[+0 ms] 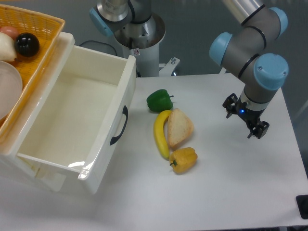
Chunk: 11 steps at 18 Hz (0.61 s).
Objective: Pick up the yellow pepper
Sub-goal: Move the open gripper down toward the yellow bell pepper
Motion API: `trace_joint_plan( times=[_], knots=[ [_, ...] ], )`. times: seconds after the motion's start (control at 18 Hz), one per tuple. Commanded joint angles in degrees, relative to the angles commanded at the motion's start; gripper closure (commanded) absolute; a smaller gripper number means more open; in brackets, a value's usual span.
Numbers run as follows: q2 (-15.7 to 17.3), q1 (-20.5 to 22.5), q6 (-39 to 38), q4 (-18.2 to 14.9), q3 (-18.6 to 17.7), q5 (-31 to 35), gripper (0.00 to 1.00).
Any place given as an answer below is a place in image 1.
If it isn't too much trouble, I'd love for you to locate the white drawer cabinet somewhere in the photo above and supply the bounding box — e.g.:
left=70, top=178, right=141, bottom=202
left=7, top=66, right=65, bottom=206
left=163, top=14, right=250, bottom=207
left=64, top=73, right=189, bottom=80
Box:
left=0, top=32, right=75, bottom=192

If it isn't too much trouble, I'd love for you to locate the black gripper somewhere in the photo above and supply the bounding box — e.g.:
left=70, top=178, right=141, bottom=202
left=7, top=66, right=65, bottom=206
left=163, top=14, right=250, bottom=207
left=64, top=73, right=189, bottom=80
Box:
left=222, top=91, right=270, bottom=139

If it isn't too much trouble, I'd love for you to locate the white bowl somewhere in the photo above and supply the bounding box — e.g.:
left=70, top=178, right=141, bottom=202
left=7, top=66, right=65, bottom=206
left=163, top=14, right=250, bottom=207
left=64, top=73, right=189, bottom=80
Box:
left=0, top=61, right=23, bottom=119

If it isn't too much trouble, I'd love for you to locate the white pear-shaped fruit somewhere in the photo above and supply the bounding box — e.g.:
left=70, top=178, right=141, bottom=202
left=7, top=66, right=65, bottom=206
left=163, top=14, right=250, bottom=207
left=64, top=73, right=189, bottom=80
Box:
left=0, top=32, right=17, bottom=62

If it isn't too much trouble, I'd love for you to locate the yellow bell pepper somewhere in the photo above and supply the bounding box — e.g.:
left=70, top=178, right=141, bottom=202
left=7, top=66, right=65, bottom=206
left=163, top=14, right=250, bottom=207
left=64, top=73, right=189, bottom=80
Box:
left=169, top=147, right=198, bottom=174

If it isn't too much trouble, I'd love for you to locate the orange woven basket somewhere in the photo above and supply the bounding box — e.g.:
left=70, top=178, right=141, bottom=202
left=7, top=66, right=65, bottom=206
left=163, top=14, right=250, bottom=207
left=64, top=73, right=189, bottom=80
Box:
left=0, top=3, right=66, bottom=144

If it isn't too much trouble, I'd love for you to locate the pink round fruit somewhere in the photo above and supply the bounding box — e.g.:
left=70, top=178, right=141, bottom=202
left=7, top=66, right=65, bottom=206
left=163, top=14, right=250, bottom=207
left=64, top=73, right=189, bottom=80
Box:
left=0, top=26, right=20, bottom=39

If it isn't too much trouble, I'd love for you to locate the black cable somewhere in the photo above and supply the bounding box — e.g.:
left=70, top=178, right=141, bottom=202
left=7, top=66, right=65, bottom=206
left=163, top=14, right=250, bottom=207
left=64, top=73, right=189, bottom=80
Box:
left=78, top=40, right=117, bottom=57

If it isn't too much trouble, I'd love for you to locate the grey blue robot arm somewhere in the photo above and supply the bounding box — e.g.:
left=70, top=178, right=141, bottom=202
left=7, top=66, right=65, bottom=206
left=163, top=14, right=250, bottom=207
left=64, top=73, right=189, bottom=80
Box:
left=209, top=0, right=289, bottom=139

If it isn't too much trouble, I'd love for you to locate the black corner object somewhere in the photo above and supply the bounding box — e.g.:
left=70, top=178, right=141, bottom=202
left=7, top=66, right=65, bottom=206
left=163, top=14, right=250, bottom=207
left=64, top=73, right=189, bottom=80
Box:
left=296, top=195, right=308, bottom=219

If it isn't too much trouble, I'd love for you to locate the white plastic drawer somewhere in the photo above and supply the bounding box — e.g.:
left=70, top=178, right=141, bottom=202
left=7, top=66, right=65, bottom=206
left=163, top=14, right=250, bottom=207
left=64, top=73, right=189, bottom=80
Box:
left=23, top=46, right=136, bottom=194

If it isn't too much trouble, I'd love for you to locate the white mounting bracket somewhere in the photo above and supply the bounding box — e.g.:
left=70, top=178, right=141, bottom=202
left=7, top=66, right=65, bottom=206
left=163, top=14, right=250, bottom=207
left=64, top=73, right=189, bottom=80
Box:
left=159, top=57, right=180, bottom=77

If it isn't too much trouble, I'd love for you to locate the black drawer handle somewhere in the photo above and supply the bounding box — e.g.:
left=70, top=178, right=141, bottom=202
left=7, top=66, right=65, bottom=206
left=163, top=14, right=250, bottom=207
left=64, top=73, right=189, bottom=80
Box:
left=109, top=105, right=128, bottom=146

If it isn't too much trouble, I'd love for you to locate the green bell pepper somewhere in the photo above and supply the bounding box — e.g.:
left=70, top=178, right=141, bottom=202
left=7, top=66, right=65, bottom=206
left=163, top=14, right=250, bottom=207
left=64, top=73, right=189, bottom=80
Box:
left=146, top=89, right=173, bottom=113

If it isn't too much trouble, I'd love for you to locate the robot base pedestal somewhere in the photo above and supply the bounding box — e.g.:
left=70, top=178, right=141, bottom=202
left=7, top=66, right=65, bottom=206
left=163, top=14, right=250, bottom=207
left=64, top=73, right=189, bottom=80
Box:
left=89, top=0, right=166, bottom=77

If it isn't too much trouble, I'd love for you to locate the black ball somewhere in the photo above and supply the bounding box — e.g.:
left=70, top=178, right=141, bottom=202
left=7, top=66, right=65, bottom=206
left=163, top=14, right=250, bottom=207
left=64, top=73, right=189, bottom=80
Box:
left=14, top=33, right=40, bottom=57

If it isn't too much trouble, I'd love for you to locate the yellow banana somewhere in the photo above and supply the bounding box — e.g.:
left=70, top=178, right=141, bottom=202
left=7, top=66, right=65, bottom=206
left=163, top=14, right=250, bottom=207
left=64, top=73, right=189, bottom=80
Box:
left=154, top=110, right=172, bottom=159

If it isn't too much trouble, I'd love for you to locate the triangular bread slice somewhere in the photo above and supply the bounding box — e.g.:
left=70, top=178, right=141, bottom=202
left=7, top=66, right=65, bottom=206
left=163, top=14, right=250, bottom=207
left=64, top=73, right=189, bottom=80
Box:
left=167, top=108, right=194, bottom=148

